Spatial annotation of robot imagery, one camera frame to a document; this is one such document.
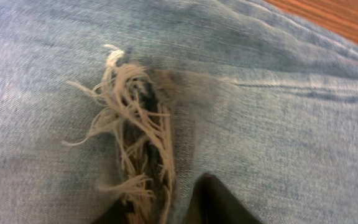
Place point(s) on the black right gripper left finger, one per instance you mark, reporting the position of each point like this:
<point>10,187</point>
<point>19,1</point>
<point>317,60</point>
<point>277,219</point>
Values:
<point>116,213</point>

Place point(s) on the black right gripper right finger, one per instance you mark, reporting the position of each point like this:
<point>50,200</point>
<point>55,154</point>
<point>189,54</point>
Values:
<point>213,203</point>

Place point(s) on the long blue denim jeans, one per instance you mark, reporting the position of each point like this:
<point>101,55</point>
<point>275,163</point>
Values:
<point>266,101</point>

